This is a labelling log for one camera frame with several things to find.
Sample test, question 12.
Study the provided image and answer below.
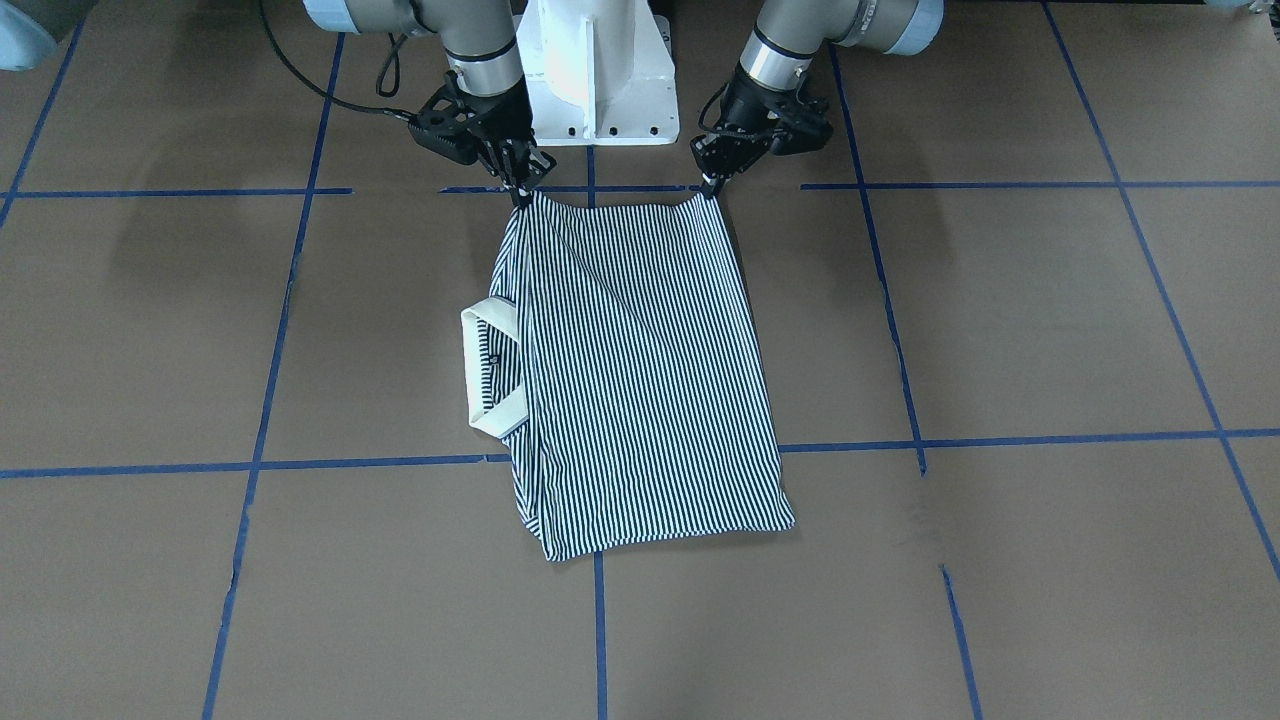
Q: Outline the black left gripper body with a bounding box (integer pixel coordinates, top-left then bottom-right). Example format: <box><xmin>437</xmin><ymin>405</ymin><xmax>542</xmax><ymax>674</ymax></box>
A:
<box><xmin>692</xmin><ymin>68</ymin><xmax>801</xmax><ymax>181</ymax></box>

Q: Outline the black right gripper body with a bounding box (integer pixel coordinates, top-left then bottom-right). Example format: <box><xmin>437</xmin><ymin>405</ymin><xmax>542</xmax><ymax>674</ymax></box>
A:
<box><xmin>454</xmin><ymin>77</ymin><xmax>535</xmax><ymax>170</ymax></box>

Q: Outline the striped polo shirt white collar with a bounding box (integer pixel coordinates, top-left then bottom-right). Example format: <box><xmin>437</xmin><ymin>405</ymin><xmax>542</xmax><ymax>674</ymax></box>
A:
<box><xmin>460</xmin><ymin>193</ymin><xmax>795</xmax><ymax>562</ymax></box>

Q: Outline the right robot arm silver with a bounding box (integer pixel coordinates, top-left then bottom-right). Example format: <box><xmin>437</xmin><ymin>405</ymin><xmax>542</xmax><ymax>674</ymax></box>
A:
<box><xmin>227</xmin><ymin>1</ymin><xmax>556</xmax><ymax>208</ymax></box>

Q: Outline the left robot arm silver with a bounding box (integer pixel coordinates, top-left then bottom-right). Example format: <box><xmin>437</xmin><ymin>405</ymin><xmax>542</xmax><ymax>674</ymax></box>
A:
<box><xmin>690</xmin><ymin>1</ymin><xmax>945</xmax><ymax>199</ymax></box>

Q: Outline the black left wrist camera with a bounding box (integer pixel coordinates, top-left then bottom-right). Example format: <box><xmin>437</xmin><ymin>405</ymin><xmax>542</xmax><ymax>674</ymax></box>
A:
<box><xmin>768</xmin><ymin>85</ymin><xmax>833</xmax><ymax>156</ymax></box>

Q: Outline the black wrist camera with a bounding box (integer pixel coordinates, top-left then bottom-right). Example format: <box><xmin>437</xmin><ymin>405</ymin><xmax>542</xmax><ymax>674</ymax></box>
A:
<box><xmin>768</xmin><ymin>85</ymin><xmax>833</xmax><ymax>156</ymax></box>
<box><xmin>407</xmin><ymin>70</ymin><xmax>480</xmax><ymax>167</ymax></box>

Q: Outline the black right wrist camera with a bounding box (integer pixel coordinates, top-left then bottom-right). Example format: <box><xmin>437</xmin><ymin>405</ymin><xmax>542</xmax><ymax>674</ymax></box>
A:
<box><xmin>407</xmin><ymin>70</ymin><xmax>480</xmax><ymax>167</ymax></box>

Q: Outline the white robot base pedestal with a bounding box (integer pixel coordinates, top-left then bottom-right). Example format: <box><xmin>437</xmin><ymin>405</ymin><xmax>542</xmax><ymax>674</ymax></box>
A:
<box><xmin>517</xmin><ymin>1</ymin><xmax>680</xmax><ymax>149</ymax></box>

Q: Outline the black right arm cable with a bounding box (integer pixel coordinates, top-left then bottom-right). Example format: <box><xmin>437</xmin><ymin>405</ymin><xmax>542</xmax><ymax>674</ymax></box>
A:
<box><xmin>259</xmin><ymin>0</ymin><xmax>421</xmax><ymax>119</ymax></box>

